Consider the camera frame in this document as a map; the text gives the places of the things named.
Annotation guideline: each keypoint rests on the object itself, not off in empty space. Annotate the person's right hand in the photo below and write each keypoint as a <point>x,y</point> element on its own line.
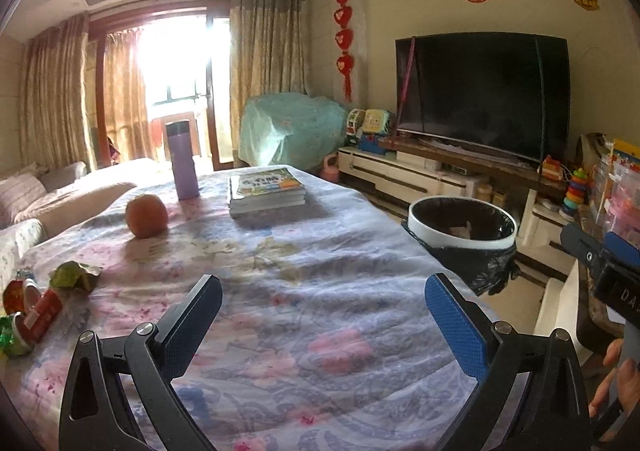
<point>627,383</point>

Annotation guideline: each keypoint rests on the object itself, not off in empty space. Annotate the white rimmed trash bin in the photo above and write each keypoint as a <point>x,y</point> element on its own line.
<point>475,271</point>

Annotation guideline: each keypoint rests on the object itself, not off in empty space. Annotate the white box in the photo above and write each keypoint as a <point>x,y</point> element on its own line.
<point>557,306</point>

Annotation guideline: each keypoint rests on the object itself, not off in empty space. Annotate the small red can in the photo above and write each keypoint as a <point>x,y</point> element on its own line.
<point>42,316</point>

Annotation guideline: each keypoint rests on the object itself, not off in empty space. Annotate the red heart hanging decoration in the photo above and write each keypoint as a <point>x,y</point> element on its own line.
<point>344,31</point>

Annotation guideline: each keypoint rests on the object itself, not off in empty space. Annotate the pink toy kettle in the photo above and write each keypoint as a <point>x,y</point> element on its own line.
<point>331,170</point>

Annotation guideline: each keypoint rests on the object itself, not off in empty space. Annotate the blue toy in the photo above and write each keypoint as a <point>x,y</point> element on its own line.
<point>372,143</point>

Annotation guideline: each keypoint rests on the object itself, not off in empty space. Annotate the orange toy phone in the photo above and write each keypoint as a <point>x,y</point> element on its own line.
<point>553,168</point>

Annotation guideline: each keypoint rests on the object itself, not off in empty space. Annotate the green can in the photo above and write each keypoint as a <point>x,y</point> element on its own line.
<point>15,338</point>

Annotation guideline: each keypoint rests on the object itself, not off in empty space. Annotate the grey cushion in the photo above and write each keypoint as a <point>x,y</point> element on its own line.
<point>62,175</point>

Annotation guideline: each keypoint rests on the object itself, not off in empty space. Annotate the beige patterned curtain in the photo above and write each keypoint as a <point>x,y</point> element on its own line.
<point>122,96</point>
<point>55,91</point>
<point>267,56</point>

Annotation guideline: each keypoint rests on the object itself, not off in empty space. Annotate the white red toy bus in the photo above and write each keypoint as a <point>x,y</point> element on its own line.
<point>355,122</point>

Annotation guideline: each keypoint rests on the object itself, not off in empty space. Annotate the black flat television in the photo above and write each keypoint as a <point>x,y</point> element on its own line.
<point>480,96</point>

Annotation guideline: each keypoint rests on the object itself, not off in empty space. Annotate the sofa with floral cover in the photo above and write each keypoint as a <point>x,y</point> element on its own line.
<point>90,196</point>

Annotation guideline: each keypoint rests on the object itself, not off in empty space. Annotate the purple thermos bottle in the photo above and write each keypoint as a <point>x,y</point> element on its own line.
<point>182,166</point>

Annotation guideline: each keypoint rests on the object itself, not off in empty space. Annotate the large red can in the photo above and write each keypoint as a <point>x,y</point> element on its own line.
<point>17,296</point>

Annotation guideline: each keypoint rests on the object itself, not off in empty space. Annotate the pink striped pillow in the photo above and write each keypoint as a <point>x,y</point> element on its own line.
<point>20,198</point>

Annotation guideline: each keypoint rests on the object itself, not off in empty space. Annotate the wooden balcony door frame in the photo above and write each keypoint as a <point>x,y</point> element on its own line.
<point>97,81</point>

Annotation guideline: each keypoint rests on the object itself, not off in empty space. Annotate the yellow green toy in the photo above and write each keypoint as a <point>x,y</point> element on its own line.
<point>378,121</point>

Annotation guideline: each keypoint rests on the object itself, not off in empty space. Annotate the brown wooden board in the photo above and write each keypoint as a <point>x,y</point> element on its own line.
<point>475,158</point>

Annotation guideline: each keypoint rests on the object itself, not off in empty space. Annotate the brown bag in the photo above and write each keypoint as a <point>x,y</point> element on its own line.
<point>592,151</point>

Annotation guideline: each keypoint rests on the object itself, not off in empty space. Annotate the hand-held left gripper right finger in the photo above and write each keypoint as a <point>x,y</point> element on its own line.
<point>455,326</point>

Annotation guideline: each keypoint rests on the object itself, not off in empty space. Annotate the rack of toy packets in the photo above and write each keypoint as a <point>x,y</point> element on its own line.
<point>622,186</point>

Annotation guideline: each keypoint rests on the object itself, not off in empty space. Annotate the small foil wrapper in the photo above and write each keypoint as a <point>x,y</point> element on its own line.
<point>26,275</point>

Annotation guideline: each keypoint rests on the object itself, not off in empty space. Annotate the red towel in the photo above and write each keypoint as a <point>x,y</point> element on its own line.
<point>157,136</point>

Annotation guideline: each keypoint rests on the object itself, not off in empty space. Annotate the turquoise cover cloth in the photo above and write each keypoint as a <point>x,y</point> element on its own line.
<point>290,131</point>

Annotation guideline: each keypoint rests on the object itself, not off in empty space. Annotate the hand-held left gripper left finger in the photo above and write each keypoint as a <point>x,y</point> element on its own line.
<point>192,321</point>

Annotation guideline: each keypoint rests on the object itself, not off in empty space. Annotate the orange fruit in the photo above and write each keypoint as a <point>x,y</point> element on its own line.
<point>146,216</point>

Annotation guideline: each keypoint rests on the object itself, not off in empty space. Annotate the green snack wrapper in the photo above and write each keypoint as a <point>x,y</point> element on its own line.
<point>75,277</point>

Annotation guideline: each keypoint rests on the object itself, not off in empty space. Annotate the white television cabinet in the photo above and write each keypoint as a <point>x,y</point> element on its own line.
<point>400,171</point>

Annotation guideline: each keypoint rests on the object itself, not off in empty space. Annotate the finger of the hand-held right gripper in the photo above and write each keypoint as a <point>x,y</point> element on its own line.
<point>620,243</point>
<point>582,248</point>

